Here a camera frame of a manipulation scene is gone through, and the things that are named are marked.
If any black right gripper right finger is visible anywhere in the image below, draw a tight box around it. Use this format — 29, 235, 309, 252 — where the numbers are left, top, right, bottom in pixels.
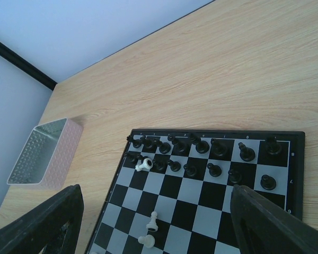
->
230, 185, 318, 253

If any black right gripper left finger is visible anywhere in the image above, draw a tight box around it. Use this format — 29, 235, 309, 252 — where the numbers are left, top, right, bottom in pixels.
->
0, 184, 84, 253

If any black chess pawn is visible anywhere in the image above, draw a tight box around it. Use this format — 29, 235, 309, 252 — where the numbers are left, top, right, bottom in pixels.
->
260, 175, 277, 191

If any black chess rook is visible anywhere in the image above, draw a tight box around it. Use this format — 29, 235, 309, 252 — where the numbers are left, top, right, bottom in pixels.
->
266, 137, 282, 156

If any black silver chess board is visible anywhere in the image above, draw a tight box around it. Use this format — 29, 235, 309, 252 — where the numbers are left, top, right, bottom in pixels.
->
85, 129, 305, 253

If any white chess pawn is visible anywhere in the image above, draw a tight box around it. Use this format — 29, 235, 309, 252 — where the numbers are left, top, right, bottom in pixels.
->
146, 211, 158, 232

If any fallen white chess rook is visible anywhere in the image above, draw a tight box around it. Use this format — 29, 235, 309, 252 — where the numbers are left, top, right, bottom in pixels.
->
135, 158, 153, 171

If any pink metal tin box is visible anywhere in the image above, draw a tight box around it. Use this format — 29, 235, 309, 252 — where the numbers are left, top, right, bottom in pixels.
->
7, 118, 83, 190

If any black aluminium frame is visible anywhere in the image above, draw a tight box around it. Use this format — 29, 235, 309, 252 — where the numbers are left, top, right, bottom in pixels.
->
0, 42, 57, 90

